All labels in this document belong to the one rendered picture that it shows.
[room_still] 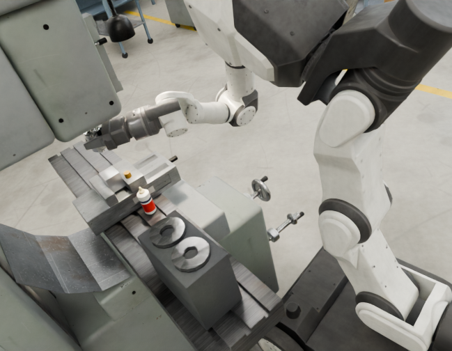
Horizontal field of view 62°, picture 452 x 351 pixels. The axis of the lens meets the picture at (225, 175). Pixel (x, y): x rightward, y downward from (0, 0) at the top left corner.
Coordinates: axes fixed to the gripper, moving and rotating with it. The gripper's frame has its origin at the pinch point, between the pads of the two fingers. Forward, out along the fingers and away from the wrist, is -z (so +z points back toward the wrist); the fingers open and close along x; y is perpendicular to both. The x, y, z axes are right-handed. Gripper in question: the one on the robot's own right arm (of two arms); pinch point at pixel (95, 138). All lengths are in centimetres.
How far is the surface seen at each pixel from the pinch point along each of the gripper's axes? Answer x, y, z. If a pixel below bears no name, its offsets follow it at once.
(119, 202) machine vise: 0.5, 24.7, -3.1
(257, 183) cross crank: -22, 57, 47
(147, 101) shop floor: -273, 124, -8
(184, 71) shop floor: -318, 125, 41
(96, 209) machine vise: 0.8, 24.4, -10.8
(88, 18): -3.1, -30.2, 11.9
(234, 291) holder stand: 46, 27, 24
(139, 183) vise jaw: -3.1, 22.7, 4.9
